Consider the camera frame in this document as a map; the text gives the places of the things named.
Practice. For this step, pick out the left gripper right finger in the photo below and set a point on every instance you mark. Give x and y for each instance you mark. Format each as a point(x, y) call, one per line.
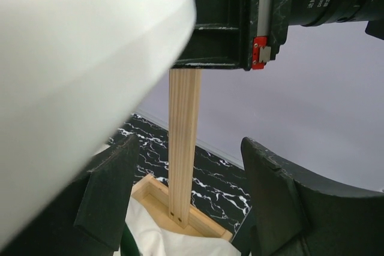
point(299, 212)

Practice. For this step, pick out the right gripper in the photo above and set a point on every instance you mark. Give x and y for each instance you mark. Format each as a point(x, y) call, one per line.
point(236, 34)

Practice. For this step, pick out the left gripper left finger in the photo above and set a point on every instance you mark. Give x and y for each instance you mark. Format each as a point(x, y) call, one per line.
point(88, 216)

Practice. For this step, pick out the white round clip hanger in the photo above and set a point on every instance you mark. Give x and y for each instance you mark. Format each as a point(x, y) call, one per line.
point(71, 73)

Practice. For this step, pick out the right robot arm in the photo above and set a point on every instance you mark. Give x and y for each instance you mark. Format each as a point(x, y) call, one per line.
point(310, 13)

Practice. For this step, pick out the white cloth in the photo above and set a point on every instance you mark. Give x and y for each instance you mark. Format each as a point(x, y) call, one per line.
point(142, 236)

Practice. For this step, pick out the wooden hanging rack frame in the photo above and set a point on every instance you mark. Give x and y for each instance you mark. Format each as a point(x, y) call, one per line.
point(170, 205)

